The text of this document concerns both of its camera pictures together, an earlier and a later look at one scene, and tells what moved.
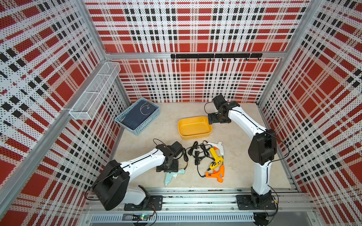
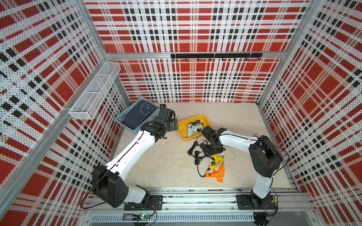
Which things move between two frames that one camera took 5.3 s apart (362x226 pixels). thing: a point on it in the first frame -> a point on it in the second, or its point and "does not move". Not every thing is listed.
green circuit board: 144,217 does not move
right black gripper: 213,115 -> 209,151
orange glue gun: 219,174 does not move
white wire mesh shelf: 87,105 does not move
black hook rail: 221,56 does not move
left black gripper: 174,168 -> 173,125
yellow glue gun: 218,161 does not move
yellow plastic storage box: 194,127 does not move
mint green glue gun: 169,175 -> 191,127
